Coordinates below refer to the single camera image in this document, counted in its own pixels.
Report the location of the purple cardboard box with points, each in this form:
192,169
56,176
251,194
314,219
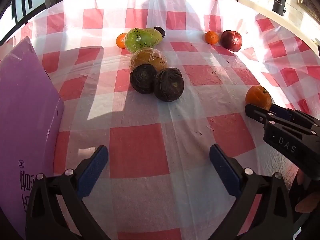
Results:
22,105

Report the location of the black bottle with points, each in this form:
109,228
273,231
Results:
278,2

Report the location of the small tangerine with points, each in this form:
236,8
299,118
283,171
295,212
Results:
120,40
211,37

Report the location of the large orange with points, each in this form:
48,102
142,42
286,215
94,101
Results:
258,96

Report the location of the red apple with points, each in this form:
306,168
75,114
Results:
231,40

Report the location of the small dark passion fruit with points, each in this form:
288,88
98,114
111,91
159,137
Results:
160,31

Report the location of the green pear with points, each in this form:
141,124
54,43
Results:
140,39

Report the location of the large dark round fruit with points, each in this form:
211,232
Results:
168,85
142,78

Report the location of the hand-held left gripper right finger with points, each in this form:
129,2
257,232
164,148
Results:
225,170

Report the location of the person's right hand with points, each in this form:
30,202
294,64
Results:
306,205

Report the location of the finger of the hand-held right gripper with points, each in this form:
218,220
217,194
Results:
281,111
257,113

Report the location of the white ledge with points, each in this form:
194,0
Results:
252,5

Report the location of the red white checked tablecloth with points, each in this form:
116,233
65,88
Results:
140,150

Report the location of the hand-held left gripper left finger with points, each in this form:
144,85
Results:
93,170

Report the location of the yellow pear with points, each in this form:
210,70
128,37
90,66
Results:
147,58

